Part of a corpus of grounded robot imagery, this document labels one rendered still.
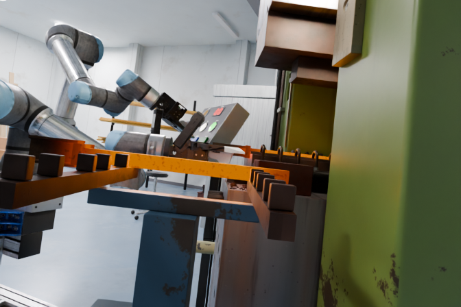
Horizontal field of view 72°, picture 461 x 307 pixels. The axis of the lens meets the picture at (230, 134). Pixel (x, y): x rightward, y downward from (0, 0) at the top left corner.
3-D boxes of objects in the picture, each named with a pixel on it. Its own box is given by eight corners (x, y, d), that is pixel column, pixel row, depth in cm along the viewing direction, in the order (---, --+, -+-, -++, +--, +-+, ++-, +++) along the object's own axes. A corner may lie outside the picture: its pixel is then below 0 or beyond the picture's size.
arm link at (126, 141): (110, 160, 89) (114, 129, 89) (150, 164, 89) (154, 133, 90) (101, 160, 81) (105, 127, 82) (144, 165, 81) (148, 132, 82)
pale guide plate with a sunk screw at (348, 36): (350, 52, 55) (359, -41, 56) (331, 66, 64) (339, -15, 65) (361, 53, 55) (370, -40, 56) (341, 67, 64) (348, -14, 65)
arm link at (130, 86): (117, 78, 121) (130, 64, 118) (140, 97, 125) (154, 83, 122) (110, 87, 114) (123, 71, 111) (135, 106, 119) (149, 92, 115)
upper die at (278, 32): (264, 46, 81) (267, 9, 82) (254, 66, 101) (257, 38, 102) (422, 66, 83) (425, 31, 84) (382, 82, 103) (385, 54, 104)
